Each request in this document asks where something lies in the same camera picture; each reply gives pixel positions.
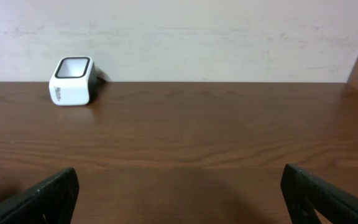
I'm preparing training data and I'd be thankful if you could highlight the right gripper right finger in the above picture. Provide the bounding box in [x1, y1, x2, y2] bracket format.
[280, 164, 358, 224]

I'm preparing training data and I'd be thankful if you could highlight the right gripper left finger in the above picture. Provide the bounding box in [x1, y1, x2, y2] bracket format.
[0, 167, 80, 224]

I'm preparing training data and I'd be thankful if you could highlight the white barcode scanner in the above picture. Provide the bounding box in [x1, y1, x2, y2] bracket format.
[48, 56, 98, 106]

